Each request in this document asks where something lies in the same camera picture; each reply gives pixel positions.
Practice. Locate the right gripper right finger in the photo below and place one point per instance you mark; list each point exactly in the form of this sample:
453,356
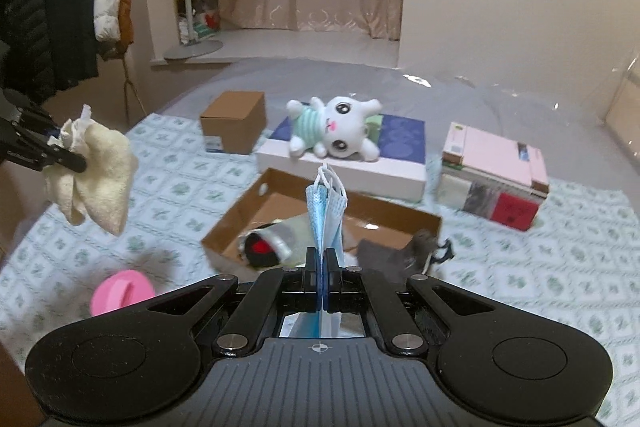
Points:
332,282

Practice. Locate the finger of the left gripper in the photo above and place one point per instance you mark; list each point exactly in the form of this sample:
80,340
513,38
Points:
60,156

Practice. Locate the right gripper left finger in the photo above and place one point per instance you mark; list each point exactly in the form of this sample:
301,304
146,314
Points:
311,281

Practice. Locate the black red round plush pad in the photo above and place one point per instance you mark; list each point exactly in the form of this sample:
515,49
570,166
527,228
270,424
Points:
258,253

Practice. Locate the cream fluffy towel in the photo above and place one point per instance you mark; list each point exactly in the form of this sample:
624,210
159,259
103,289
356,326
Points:
101,191

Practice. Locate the blue surgical face mask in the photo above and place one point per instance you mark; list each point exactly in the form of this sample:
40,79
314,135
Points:
326,204

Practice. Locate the dark grey drawstring pouch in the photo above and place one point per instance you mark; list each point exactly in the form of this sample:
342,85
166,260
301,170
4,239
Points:
421,255

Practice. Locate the white cloth bag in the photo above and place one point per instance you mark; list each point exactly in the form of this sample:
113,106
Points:
290,238

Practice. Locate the open brown cardboard tray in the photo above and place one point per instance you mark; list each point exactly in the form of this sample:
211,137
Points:
281,216

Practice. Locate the brown hanging coat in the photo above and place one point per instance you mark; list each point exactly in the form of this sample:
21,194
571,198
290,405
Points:
117,49

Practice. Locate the white bunny plush toy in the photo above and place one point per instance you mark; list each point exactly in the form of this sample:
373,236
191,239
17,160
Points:
336,128

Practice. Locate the green small box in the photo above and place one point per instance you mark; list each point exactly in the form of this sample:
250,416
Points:
374,127

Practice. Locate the pink lidded tumbler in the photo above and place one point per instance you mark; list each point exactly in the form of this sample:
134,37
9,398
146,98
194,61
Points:
121,290

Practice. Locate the small brown cardboard box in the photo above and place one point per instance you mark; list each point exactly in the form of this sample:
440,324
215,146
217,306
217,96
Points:
234,122

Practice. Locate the floral patterned bed sheet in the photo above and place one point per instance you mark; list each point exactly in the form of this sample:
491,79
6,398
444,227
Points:
578,265

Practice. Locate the plastic wrapped headboard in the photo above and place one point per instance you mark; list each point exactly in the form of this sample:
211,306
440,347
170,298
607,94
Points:
622,117

